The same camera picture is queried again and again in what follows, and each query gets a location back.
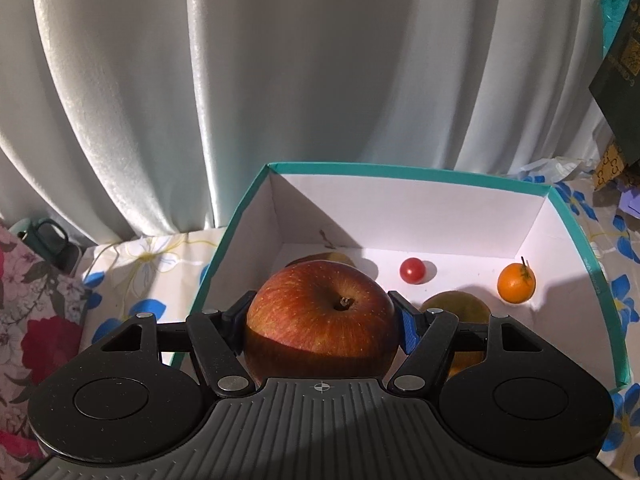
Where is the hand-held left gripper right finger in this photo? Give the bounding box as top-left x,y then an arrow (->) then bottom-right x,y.
386,291 -> 551,399

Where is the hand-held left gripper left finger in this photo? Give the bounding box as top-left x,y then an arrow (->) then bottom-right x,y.
92,291 -> 257,399

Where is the red cherry tomato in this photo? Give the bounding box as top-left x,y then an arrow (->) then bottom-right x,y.
399,257 -> 427,285

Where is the round brown kiwi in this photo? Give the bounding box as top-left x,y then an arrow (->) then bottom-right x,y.
419,290 -> 492,381

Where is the red apple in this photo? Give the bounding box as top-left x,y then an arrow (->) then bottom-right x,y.
244,263 -> 401,381

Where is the elongated brown kiwi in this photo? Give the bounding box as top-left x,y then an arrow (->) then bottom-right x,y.
285,252 -> 358,272

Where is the small orange tangerine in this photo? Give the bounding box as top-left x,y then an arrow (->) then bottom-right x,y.
496,257 -> 537,304

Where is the teal cardboard box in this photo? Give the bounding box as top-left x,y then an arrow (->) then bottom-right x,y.
170,161 -> 628,391

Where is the blue floral tablecloth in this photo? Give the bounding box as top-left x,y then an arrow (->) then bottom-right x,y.
75,157 -> 640,480

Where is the pink floral cloth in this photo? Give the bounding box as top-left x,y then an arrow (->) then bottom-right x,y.
0,220 -> 96,466

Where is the dark green mug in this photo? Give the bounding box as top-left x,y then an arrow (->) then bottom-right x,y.
10,217 -> 83,275

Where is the white crumpled paper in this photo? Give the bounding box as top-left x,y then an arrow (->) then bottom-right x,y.
519,156 -> 593,181

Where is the brown patterned box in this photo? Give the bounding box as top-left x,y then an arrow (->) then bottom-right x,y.
594,144 -> 640,192

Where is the white curtain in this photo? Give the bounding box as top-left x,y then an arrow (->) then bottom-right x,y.
0,0 -> 616,251

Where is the teal gift bag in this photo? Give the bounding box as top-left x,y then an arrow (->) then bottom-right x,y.
599,0 -> 640,66

